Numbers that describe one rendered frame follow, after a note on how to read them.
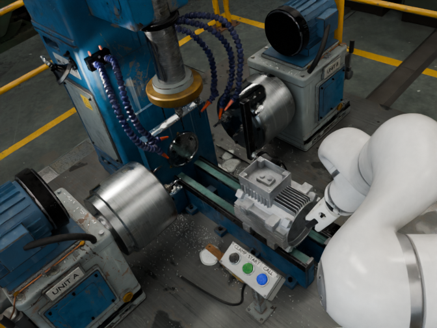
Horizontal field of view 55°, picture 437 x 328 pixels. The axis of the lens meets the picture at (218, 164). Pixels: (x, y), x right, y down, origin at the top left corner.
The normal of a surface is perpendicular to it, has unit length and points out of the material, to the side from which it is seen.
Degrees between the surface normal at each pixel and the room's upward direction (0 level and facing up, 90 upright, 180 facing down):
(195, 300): 0
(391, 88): 0
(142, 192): 36
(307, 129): 90
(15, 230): 0
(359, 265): 23
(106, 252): 90
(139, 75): 90
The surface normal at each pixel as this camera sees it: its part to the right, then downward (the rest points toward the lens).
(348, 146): -0.51, -0.66
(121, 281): 0.69, 0.42
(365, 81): -0.15, -0.70
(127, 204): 0.29, -0.33
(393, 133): -0.76, -0.51
